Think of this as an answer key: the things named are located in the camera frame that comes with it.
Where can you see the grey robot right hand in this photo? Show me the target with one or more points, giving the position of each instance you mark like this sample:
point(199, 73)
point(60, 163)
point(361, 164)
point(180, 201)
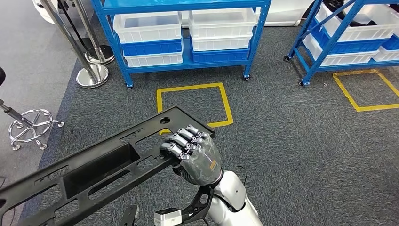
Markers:
point(202, 162)

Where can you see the black plastic frame part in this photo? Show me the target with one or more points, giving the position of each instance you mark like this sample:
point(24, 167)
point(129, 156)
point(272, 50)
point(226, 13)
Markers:
point(184, 122)

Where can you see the blue metal shelf rack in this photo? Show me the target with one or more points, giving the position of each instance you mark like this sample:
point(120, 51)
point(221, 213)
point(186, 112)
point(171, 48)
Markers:
point(317, 62)
point(187, 3)

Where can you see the black robot foot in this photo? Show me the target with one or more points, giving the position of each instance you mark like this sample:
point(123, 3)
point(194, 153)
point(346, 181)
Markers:
point(130, 216)

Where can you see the white plastic bin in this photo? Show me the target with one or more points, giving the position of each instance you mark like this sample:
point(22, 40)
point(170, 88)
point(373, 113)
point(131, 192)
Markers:
point(388, 54)
point(221, 44)
point(152, 60)
point(146, 34)
point(221, 31)
point(367, 32)
point(349, 59)

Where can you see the white car red stripe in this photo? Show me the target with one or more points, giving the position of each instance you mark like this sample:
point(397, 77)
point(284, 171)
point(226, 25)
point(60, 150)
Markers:
point(280, 17)

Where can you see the black barrier belt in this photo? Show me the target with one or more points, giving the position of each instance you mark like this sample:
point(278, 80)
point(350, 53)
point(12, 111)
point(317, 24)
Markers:
point(74, 26)

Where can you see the black stool chrome base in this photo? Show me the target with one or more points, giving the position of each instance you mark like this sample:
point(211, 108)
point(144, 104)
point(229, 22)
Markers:
point(11, 111)

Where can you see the black camera bracket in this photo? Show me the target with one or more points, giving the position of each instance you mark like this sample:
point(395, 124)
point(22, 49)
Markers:
point(199, 202)

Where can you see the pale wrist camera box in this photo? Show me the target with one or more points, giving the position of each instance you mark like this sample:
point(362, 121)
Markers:
point(166, 217)

